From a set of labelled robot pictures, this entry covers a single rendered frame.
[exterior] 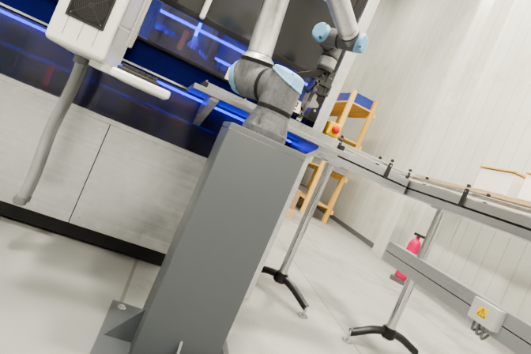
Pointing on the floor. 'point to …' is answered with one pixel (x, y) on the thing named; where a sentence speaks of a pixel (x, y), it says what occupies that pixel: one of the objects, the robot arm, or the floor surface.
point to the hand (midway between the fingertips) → (302, 109)
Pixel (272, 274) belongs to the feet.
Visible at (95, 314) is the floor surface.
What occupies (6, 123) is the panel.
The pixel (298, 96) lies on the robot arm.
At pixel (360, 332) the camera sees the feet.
